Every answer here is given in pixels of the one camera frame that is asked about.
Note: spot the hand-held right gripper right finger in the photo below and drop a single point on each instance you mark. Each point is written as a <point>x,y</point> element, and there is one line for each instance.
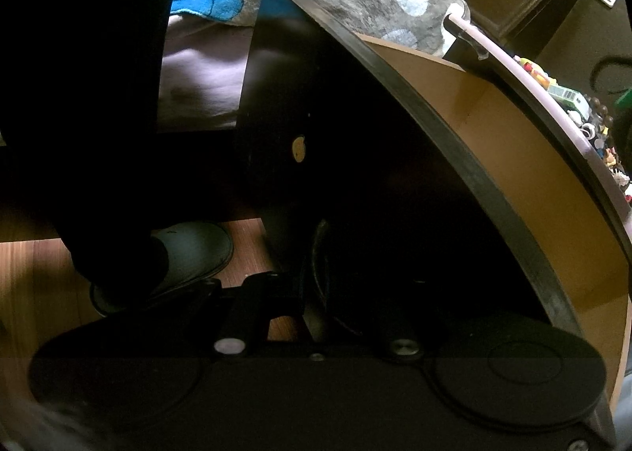
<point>397,332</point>

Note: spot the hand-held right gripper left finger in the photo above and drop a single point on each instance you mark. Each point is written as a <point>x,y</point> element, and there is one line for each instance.
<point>247,308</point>

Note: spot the dark wooden drawer with sticker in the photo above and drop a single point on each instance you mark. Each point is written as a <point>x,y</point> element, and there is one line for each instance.
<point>375,184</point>

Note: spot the grey slipper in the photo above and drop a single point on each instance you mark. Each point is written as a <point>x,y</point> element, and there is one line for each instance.
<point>192,253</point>

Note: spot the lilac bed sheet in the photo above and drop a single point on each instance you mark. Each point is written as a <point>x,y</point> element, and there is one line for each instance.
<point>202,80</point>

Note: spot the person's black trouser leg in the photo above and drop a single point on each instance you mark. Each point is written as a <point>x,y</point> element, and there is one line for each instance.
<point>84,95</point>

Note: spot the dark wooden nightstand pink top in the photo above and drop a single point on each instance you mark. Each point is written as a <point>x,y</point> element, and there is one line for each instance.
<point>543,100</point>

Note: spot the green white small box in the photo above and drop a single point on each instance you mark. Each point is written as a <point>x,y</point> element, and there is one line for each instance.
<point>567,96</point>

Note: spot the yellow pink small toy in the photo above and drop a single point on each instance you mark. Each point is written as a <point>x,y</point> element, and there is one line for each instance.
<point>544,79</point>

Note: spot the green yellow plush toy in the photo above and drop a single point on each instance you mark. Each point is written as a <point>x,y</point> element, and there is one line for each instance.
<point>524,64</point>

